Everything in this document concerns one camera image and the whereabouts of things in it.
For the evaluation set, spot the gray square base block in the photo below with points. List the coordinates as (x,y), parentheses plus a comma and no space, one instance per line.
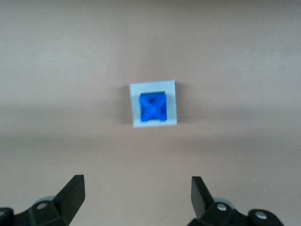
(135,106)

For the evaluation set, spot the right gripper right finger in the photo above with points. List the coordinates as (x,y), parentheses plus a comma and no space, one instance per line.
(204,207)

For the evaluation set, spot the blue plastic part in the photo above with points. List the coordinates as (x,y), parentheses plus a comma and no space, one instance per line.
(152,108)

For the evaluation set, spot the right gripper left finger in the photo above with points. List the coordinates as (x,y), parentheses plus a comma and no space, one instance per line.
(68,202)

